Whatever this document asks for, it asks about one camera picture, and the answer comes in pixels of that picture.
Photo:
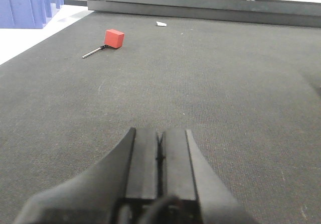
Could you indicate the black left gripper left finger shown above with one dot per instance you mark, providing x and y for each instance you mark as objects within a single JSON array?
[{"x": 128, "y": 172}]

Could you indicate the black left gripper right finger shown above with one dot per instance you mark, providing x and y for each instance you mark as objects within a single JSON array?
[{"x": 188, "y": 175}]

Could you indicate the blue plastic crate stack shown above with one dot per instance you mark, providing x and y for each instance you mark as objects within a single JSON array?
[{"x": 28, "y": 14}]

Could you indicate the thin metal rod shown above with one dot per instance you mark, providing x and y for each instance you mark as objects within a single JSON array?
[{"x": 94, "y": 51}]

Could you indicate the red cube block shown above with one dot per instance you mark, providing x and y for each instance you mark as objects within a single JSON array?
[{"x": 113, "y": 38}]

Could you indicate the white paper scrap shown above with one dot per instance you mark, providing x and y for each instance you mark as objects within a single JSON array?
[{"x": 161, "y": 24}]

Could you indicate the dark grey platform frame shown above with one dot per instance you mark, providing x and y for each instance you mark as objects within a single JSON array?
[{"x": 273, "y": 12}]

